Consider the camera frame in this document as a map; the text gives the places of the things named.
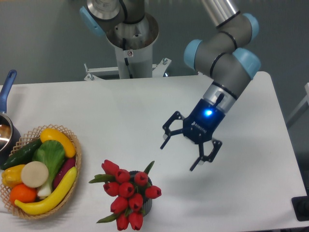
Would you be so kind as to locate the red tulip bouquet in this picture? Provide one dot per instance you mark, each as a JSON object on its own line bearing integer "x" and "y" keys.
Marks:
{"x": 125, "y": 209}

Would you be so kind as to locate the yellow banana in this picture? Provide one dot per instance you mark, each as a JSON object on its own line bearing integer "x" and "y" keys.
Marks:
{"x": 54, "y": 199}

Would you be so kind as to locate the white metal base frame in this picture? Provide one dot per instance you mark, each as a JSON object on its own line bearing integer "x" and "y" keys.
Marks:
{"x": 92, "y": 74}

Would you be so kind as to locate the beige round disc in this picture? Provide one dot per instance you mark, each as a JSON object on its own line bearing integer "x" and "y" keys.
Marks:
{"x": 34, "y": 174}

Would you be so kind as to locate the dark grey ribbed vase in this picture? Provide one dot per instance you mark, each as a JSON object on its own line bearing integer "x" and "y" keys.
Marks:
{"x": 147, "y": 203}

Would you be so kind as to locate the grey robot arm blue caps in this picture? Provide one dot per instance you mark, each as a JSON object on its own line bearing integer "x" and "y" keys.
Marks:
{"x": 224, "y": 58}

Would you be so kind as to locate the woven wicker basket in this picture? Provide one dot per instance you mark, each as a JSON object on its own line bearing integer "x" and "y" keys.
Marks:
{"x": 27, "y": 138}

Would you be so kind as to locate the black device at edge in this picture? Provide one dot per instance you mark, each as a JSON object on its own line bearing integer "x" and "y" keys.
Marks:
{"x": 301, "y": 207}

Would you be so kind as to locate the orange fruit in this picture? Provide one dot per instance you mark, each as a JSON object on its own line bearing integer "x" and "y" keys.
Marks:
{"x": 23, "y": 193}

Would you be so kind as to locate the green cucumber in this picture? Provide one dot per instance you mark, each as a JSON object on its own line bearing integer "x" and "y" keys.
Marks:
{"x": 22, "y": 156}

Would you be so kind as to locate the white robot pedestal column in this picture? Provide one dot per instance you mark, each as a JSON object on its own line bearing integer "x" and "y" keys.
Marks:
{"x": 133, "y": 45}

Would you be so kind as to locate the green bok choy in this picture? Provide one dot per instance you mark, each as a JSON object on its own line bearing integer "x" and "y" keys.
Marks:
{"x": 52, "y": 154}

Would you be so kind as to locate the purple sweet potato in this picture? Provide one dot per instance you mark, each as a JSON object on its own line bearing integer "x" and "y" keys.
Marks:
{"x": 68, "y": 164}

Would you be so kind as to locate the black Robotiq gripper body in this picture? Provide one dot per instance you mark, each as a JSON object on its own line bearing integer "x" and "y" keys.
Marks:
{"x": 200, "y": 125}

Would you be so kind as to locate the yellow bell pepper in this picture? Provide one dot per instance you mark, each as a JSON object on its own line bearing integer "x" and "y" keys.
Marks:
{"x": 11, "y": 177}

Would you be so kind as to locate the blue handled saucepan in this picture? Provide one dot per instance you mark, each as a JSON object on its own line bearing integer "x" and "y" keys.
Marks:
{"x": 9, "y": 135}

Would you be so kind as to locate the white frame at right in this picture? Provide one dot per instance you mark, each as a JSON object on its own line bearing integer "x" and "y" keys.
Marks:
{"x": 299, "y": 110}

